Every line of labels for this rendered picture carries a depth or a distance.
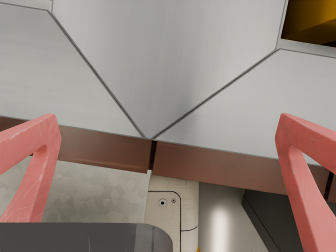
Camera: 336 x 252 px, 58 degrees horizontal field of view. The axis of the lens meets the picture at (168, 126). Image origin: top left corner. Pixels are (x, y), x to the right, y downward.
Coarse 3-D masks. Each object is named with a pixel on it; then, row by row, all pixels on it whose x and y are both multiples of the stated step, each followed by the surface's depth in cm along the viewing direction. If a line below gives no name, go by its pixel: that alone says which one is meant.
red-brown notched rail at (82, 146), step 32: (0, 128) 30; (64, 128) 30; (64, 160) 30; (96, 160) 30; (128, 160) 30; (160, 160) 30; (192, 160) 30; (224, 160) 30; (256, 160) 30; (320, 192) 31
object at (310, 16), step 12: (288, 0) 38; (300, 0) 34; (312, 0) 31; (324, 0) 28; (288, 12) 37; (300, 12) 34; (312, 12) 31; (324, 12) 28; (288, 24) 37; (300, 24) 33; (312, 24) 30; (324, 24) 29; (288, 36) 37; (300, 36) 36; (312, 36) 35; (324, 36) 34
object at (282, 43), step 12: (0, 0) 25; (12, 0) 25; (24, 0) 27; (36, 0) 27; (48, 0) 27; (276, 48) 24; (288, 48) 26; (300, 48) 26; (312, 48) 26; (324, 48) 28; (228, 84) 25
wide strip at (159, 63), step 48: (96, 0) 24; (144, 0) 24; (192, 0) 24; (240, 0) 24; (96, 48) 24; (144, 48) 24; (192, 48) 24; (240, 48) 24; (144, 96) 25; (192, 96) 25
